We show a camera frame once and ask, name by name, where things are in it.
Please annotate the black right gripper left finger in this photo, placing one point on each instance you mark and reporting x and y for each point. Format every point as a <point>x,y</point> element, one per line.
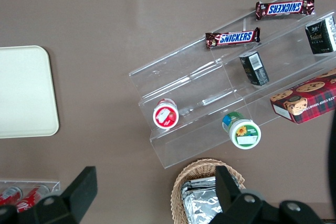
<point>78,192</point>

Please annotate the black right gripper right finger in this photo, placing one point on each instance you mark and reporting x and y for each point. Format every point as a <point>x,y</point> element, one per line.
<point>228,195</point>

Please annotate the light wicker basket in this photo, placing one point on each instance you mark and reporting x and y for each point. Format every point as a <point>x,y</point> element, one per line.
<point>194,169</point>

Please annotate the beige plastic tray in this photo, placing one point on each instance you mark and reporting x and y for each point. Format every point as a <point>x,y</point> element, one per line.
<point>26,93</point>

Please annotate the clear acrylic bottle rack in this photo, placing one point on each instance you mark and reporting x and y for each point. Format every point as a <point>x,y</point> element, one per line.
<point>53,186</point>

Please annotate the foil wrapped packet stack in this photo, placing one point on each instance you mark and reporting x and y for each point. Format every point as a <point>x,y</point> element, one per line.
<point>199,200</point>

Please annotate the red cola bottle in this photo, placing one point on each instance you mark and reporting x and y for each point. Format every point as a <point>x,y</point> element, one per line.
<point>9,195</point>
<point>31,196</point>

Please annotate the green sunflower lid cup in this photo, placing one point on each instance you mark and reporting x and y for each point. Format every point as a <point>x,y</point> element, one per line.
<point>244,133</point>

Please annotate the red lid yogurt cup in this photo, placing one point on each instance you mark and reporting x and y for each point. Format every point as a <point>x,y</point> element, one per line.
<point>166,115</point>

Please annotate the clear acrylic stepped shelf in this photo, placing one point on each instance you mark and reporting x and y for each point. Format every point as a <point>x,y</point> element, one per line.
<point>199,95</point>

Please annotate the red plaid cookie box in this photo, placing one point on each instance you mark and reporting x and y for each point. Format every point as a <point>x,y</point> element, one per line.
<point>307,98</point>

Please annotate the small black carton with barcode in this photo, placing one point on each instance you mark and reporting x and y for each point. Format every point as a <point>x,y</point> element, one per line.
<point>254,68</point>

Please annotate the Snickers chocolate bar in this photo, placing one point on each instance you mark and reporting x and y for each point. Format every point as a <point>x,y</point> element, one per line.
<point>285,7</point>
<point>232,37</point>

